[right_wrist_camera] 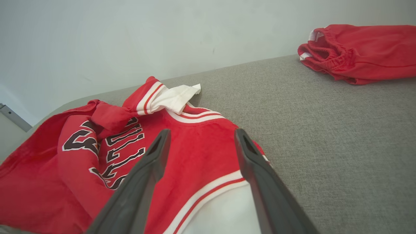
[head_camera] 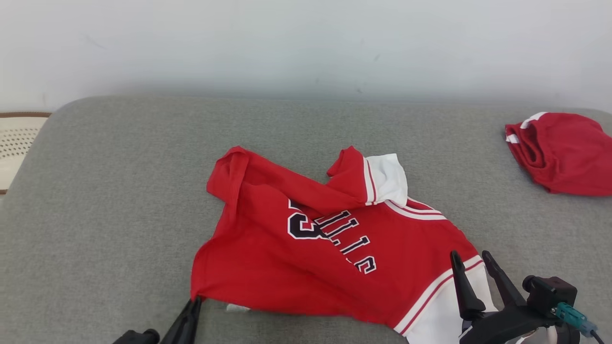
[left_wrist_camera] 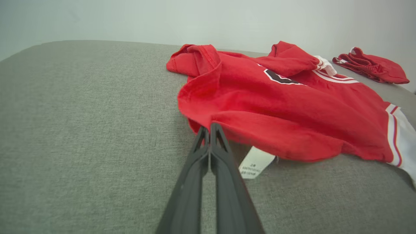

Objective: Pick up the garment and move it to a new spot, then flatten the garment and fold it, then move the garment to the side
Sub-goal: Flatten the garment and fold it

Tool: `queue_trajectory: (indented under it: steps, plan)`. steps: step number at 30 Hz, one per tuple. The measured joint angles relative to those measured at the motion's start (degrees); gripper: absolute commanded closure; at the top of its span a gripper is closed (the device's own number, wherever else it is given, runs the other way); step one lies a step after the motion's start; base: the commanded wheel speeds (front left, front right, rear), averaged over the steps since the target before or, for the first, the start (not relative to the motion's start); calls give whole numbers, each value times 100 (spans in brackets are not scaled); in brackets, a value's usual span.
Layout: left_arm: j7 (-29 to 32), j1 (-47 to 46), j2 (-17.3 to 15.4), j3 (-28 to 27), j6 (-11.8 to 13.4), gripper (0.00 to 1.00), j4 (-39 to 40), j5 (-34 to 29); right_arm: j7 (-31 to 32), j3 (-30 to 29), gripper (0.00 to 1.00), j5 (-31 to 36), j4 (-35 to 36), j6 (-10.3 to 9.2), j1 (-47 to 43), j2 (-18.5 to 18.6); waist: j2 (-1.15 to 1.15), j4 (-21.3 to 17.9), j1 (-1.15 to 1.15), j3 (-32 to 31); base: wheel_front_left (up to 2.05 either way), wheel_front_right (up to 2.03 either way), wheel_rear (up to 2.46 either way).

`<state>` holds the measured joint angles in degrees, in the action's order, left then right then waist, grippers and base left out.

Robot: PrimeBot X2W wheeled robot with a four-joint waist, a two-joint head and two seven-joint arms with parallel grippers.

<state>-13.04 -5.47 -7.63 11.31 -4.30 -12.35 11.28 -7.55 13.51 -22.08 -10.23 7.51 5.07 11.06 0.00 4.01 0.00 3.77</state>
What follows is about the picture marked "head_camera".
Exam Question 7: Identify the teal right camera connector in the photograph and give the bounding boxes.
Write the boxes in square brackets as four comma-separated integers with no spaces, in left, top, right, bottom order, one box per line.
[555,303,598,338]

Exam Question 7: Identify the red Bulls 23 shorts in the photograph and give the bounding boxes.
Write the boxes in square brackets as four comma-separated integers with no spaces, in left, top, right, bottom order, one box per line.
[505,112,612,197]

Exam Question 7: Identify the cream perforated laundry basket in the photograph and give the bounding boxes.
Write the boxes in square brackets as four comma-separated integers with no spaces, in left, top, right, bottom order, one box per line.
[0,112,51,195]

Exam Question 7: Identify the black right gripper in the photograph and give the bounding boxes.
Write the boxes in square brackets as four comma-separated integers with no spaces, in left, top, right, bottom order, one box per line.
[449,250,558,344]

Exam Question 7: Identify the red jersey white sleeves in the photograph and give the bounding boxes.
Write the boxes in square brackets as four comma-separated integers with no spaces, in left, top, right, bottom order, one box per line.
[190,146,499,344]

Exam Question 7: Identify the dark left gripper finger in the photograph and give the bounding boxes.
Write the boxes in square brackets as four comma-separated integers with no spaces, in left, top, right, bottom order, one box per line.
[160,297,197,344]
[178,296,203,344]

